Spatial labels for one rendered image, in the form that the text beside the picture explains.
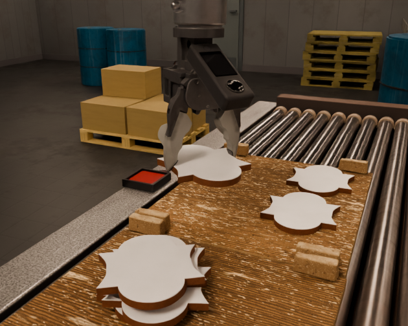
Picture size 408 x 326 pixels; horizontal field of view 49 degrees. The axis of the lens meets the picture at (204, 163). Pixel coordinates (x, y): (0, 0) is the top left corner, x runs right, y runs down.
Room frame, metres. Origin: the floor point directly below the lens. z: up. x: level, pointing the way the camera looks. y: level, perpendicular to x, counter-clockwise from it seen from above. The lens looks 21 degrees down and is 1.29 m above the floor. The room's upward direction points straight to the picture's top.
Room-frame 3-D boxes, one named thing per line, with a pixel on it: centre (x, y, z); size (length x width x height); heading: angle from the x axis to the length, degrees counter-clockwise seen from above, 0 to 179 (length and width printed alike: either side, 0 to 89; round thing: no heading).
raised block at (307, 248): (0.54, -0.16, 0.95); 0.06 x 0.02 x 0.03; 66
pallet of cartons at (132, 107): (4.09, 0.56, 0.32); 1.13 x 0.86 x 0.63; 76
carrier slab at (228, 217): (0.77, -0.12, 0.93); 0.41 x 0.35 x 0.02; 156
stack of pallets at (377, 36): (6.93, -2.10, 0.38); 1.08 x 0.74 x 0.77; 69
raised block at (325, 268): (0.51, -0.15, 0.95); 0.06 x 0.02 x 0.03; 65
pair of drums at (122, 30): (6.81, 1.38, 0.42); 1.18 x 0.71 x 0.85; 69
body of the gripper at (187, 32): (0.67, 0.01, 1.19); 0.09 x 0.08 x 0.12; 29
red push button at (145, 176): (0.88, 0.12, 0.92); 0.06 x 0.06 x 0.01; 65
